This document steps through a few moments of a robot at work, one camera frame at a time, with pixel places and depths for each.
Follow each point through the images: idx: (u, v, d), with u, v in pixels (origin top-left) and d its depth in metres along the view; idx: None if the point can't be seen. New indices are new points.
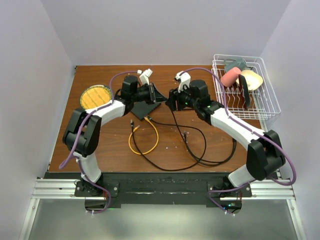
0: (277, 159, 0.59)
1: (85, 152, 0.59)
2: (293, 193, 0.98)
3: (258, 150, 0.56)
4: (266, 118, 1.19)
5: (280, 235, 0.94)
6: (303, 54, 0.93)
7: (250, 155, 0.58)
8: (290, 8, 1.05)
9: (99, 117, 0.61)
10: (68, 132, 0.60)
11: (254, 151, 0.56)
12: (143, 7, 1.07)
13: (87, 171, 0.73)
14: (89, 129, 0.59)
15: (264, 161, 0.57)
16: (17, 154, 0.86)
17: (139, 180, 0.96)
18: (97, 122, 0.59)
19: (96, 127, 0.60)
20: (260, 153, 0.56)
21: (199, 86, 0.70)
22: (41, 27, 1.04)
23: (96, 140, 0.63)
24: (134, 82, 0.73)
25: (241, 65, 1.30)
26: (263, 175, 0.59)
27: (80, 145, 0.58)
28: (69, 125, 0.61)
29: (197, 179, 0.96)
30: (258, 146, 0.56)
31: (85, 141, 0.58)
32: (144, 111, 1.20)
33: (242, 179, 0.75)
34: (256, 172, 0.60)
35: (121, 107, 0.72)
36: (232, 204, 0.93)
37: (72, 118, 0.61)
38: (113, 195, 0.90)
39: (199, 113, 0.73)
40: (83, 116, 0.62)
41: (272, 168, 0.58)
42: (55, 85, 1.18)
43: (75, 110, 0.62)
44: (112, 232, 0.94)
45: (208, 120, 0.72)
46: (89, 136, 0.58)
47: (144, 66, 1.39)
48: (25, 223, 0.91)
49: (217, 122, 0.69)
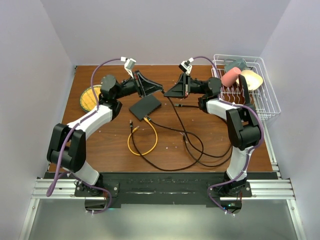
0: (255, 128, 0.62)
1: (72, 168, 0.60)
2: (293, 193, 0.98)
3: (233, 114, 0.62)
4: (266, 118, 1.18)
5: (280, 234, 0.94)
6: (303, 55, 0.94)
7: (229, 121, 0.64)
8: (290, 8, 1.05)
9: (82, 133, 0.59)
10: (52, 150, 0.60)
11: (230, 115, 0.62)
12: (143, 8, 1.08)
13: (84, 177, 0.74)
14: (73, 147, 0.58)
15: (238, 124, 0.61)
16: (16, 154, 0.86)
17: (139, 180, 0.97)
18: (80, 139, 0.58)
19: (80, 143, 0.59)
20: (234, 118, 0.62)
21: (214, 89, 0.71)
22: (41, 26, 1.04)
23: (83, 153, 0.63)
24: (113, 87, 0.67)
25: (241, 65, 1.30)
26: (240, 141, 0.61)
27: (66, 162, 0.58)
28: (52, 142, 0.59)
29: (197, 179, 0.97)
30: (233, 111, 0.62)
31: (71, 159, 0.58)
32: (144, 112, 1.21)
33: (237, 167, 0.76)
34: (234, 139, 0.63)
35: (108, 112, 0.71)
36: (232, 204, 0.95)
37: (54, 135, 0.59)
38: (113, 195, 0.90)
39: (199, 103, 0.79)
40: (66, 131, 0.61)
41: (248, 135, 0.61)
42: (55, 85, 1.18)
43: (56, 126, 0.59)
44: (112, 232, 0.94)
45: (205, 110, 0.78)
46: (74, 154, 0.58)
47: (145, 66, 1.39)
48: (25, 223, 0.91)
49: (211, 108, 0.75)
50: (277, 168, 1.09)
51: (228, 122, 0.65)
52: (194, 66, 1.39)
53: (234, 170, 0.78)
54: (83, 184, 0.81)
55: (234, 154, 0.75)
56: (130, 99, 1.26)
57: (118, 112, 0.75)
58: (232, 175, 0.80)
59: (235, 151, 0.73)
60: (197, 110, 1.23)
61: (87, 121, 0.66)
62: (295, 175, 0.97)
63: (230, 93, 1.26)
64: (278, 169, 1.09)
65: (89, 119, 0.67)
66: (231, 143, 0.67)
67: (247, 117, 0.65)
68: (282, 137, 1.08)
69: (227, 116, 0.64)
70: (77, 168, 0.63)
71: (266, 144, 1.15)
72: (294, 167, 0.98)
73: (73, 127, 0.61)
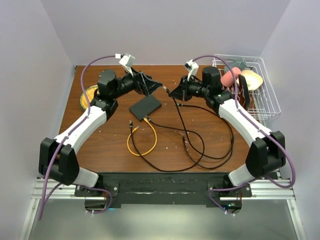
0: (276, 161, 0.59)
1: (65, 182, 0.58)
2: (292, 193, 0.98)
3: (262, 150, 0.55)
4: (266, 118, 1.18)
5: (280, 234, 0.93)
6: (303, 55, 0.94)
7: (252, 152, 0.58)
8: (290, 8, 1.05)
9: (70, 150, 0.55)
10: (43, 165, 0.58)
11: (258, 151, 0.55)
12: (143, 7, 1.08)
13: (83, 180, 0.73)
14: (62, 163, 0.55)
15: (264, 160, 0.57)
16: (16, 154, 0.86)
17: (139, 180, 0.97)
18: (68, 157, 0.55)
19: (69, 159, 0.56)
20: (262, 154, 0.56)
21: (212, 72, 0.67)
22: (41, 27, 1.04)
23: (75, 166, 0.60)
24: (111, 81, 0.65)
25: (241, 65, 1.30)
26: (260, 174, 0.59)
27: (58, 178, 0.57)
28: (41, 159, 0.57)
29: (197, 179, 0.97)
30: (262, 145, 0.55)
31: (61, 175, 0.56)
32: (144, 112, 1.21)
33: (242, 178, 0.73)
34: (253, 168, 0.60)
35: (101, 115, 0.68)
36: (232, 204, 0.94)
37: (42, 152, 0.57)
38: (113, 195, 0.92)
39: (208, 102, 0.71)
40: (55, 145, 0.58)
41: (270, 168, 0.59)
42: (55, 85, 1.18)
43: (43, 141, 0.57)
44: (112, 232, 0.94)
45: (216, 109, 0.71)
46: (64, 171, 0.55)
47: (144, 66, 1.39)
48: (25, 223, 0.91)
49: (225, 114, 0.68)
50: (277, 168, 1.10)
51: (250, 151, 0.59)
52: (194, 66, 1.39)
53: (239, 179, 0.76)
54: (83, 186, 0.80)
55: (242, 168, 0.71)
56: (129, 100, 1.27)
57: (113, 111, 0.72)
58: (236, 182, 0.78)
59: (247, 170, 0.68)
60: (197, 110, 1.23)
61: (76, 132, 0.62)
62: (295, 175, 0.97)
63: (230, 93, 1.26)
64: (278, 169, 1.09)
65: (80, 128, 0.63)
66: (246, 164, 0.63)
67: (270, 144, 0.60)
68: None
69: (251, 146, 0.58)
70: (72, 181, 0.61)
71: None
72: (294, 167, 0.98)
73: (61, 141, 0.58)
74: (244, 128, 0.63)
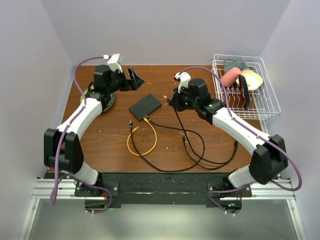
0: (280, 164, 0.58)
1: (72, 170, 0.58)
2: (292, 193, 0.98)
3: (264, 155, 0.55)
4: (266, 118, 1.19)
5: (280, 234, 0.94)
6: (303, 55, 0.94)
7: (255, 160, 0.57)
8: (291, 8, 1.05)
9: (74, 136, 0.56)
10: (48, 156, 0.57)
11: (260, 157, 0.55)
12: (143, 7, 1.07)
13: (84, 177, 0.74)
14: (69, 150, 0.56)
15: (267, 165, 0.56)
16: (16, 154, 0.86)
17: (139, 180, 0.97)
18: (74, 143, 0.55)
19: (75, 145, 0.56)
20: (265, 159, 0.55)
21: (198, 84, 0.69)
22: (41, 27, 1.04)
23: (80, 154, 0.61)
24: (106, 71, 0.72)
25: (241, 65, 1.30)
26: (266, 180, 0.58)
27: (65, 166, 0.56)
28: (46, 149, 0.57)
29: (197, 179, 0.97)
30: (264, 152, 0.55)
31: (69, 162, 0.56)
32: (144, 112, 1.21)
33: (243, 180, 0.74)
34: (259, 176, 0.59)
35: (98, 105, 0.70)
36: (232, 204, 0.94)
37: (46, 142, 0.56)
38: (113, 195, 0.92)
39: (200, 112, 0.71)
40: (58, 135, 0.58)
41: (275, 172, 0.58)
42: (55, 85, 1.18)
43: (46, 131, 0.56)
44: (112, 232, 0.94)
45: (209, 119, 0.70)
46: (71, 156, 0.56)
47: (144, 66, 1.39)
48: (25, 223, 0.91)
49: (220, 123, 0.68)
50: None
51: (253, 159, 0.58)
52: (194, 66, 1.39)
53: (241, 182, 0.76)
54: (84, 183, 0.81)
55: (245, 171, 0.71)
56: (129, 100, 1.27)
57: (107, 102, 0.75)
58: (237, 184, 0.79)
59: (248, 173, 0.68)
60: None
61: (77, 120, 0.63)
62: (295, 175, 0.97)
63: (230, 93, 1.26)
64: None
65: (79, 117, 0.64)
66: (251, 173, 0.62)
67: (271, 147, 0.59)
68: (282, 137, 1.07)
69: (253, 153, 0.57)
70: (77, 170, 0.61)
71: None
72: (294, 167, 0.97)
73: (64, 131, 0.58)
74: (242, 137, 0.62)
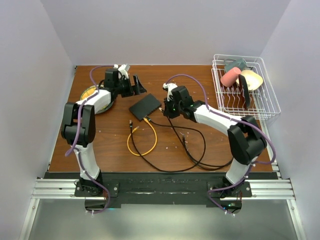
0: (258, 141, 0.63)
1: (86, 141, 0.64)
2: (293, 193, 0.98)
3: (237, 134, 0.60)
4: (266, 118, 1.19)
5: (280, 234, 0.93)
6: (303, 55, 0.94)
7: (232, 141, 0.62)
8: (290, 8, 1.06)
9: (91, 106, 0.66)
10: (66, 126, 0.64)
11: (234, 136, 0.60)
12: (143, 7, 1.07)
13: (87, 166, 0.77)
14: (86, 120, 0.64)
15: (244, 143, 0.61)
16: (16, 154, 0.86)
17: (139, 180, 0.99)
18: (91, 110, 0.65)
19: (91, 116, 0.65)
20: (239, 137, 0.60)
21: (179, 89, 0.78)
22: (41, 27, 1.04)
23: (93, 129, 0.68)
24: (115, 71, 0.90)
25: (241, 65, 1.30)
26: (247, 159, 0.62)
27: (80, 136, 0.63)
28: (65, 119, 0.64)
29: (197, 180, 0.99)
30: (237, 130, 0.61)
31: (84, 131, 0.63)
32: (144, 111, 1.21)
33: (238, 174, 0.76)
34: (240, 156, 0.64)
35: (108, 94, 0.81)
36: (232, 204, 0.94)
37: (65, 112, 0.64)
38: (113, 194, 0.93)
39: (184, 113, 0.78)
40: (75, 109, 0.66)
41: (254, 150, 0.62)
42: (55, 84, 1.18)
43: (67, 104, 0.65)
44: (112, 232, 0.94)
45: (193, 118, 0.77)
46: (87, 126, 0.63)
47: (144, 66, 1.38)
48: (25, 223, 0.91)
49: (201, 119, 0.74)
50: (277, 168, 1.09)
51: (230, 141, 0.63)
52: (194, 66, 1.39)
53: (236, 177, 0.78)
54: (86, 176, 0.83)
55: (234, 162, 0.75)
56: (130, 100, 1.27)
57: (115, 97, 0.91)
58: (234, 180, 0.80)
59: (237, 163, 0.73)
60: None
61: (92, 100, 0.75)
62: (295, 175, 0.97)
63: (230, 93, 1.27)
64: (278, 169, 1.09)
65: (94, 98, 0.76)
66: (234, 156, 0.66)
67: (246, 129, 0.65)
68: (282, 137, 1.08)
69: (229, 135, 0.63)
70: (88, 144, 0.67)
71: None
72: (295, 167, 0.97)
73: (81, 104, 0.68)
74: (218, 122, 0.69)
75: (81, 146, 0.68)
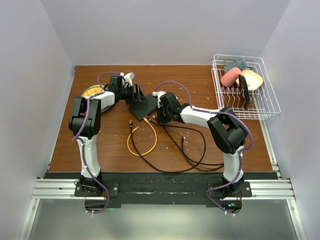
0: (238, 130, 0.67)
1: (91, 133, 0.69)
2: (293, 193, 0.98)
3: (216, 124, 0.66)
4: (266, 118, 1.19)
5: (280, 234, 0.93)
6: (303, 55, 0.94)
7: (213, 132, 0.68)
8: (290, 8, 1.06)
9: (98, 100, 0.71)
10: (73, 118, 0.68)
11: (213, 126, 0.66)
12: (142, 7, 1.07)
13: (89, 161, 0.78)
14: (93, 112, 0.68)
15: (223, 132, 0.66)
16: (17, 153, 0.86)
17: (139, 180, 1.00)
18: (98, 104, 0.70)
19: (98, 109, 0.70)
20: (218, 127, 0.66)
21: (166, 95, 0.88)
22: (41, 27, 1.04)
23: (98, 123, 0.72)
24: (120, 76, 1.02)
25: (241, 65, 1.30)
26: (229, 147, 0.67)
27: (86, 128, 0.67)
28: (72, 111, 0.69)
29: (197, 180, 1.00)
30: (215, 120, 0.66)
31: (91, 123, 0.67)
32: (144, 112, 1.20)
33: (232, 169, 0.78)
34: (223, 145, 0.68)
35: (111, 95, 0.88)
36: (232, 204, 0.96)
37: (73, 105, 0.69)
38: (113, 194, 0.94)
39: (173, 115, 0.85)
40: (83, 102, 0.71)
41: (235, 138, 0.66)
42: (55, 84, 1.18)
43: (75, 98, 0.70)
44: (112, 232, 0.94)
45: (180, 119, 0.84)
46: (94, 117, 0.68)
47: (144, 66, 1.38)
48: (25, 223, 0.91)
49: (187, 118, 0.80)
50: (277, 168, 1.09)
51: (212, 132, 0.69)
52: (194, 66, 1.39)
53: (232, 173, 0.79)
54: (87, 173, 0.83)
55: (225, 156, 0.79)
56: None
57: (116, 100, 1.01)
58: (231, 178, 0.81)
59: (228, 156, 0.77)
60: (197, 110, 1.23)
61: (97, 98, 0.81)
62: (295, 175, 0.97)
63: (230, 93, 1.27)
64: (278, 169, 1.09)
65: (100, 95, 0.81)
66: (219, 147, 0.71)
67: (227, 120, 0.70)
68: (282, 137, 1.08)
69: (210, 127, 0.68)
70: (92, 136, 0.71)
71: (266, 144, 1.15)
72: (294, 167, 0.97)
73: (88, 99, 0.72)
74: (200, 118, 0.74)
75: (86, 138, 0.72)
